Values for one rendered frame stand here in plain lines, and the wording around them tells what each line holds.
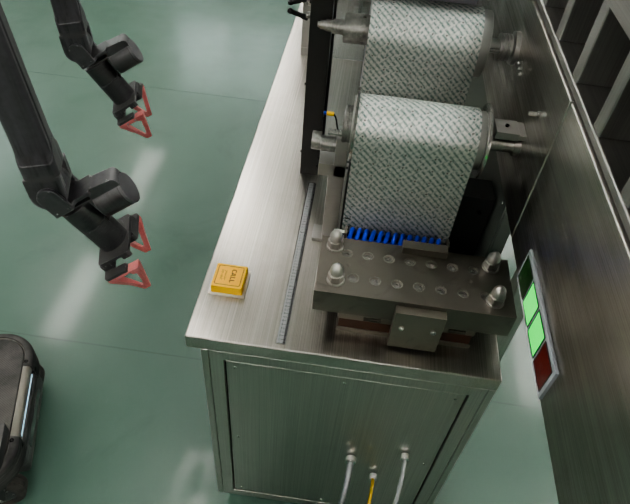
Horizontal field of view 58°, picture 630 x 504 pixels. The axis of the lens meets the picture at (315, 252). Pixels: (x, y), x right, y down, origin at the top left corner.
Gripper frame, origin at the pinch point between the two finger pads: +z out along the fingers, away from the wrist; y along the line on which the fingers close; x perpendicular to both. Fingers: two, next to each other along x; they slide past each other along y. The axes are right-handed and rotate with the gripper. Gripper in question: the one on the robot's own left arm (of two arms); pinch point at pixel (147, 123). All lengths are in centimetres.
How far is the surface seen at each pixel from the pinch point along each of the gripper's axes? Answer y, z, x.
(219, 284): -45.8, 17.6, -6.1
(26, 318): 27, 61, 105
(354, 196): -42, 15, -41
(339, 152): -34, 10, -42
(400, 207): -45, 21, -49
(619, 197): -84, -5, -74
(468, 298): -65, 32, -53
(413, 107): -40, 3, -59
